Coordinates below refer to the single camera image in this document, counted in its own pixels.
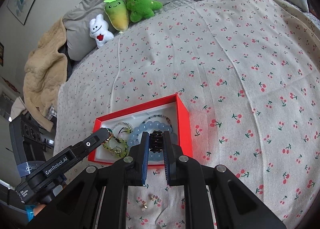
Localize cherry print bed sheet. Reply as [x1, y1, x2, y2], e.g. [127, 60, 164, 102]
[54, 0, 319, 228]

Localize red jewelry box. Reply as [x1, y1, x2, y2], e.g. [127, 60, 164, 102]
[88, 94, 193, 164]

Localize light blue bead bracelet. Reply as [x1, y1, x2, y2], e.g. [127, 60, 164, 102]
[126, 120, 179, 162]

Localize black hair claw clip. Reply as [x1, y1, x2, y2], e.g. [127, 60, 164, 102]
[149, 130, 163, 153]

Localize gold ring ornament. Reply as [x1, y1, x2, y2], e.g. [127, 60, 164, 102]
[105, 128, 114, 143]

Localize green yellow radish plush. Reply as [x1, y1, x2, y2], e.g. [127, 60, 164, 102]
[104, 0, 129, 33]

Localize white bunny plush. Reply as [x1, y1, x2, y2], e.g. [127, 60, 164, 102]
[89, 14, 114, 48]

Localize framed wall picture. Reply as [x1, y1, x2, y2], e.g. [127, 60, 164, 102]
[7, 0, 36, 25]

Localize clear crystal bracelet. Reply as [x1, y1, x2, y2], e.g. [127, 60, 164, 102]
[109, 121, 134, 142]

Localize green beaded bracelet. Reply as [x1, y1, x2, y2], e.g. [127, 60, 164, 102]
[101, 133, 130, 158]

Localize beige blanket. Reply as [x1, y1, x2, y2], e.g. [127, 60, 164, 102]
[23, 19, 67, 131]

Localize dark thin bead bracelet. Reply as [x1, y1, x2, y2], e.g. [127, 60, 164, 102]
[139, 113, 173, 129]

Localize person left hand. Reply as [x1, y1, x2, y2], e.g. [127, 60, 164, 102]
[33, 204, 46, 216]

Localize green tree plush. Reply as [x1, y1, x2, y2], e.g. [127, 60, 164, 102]
[126, 0, 163, 23]

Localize black power strip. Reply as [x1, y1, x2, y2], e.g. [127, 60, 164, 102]
[9, 115, 54, 170]

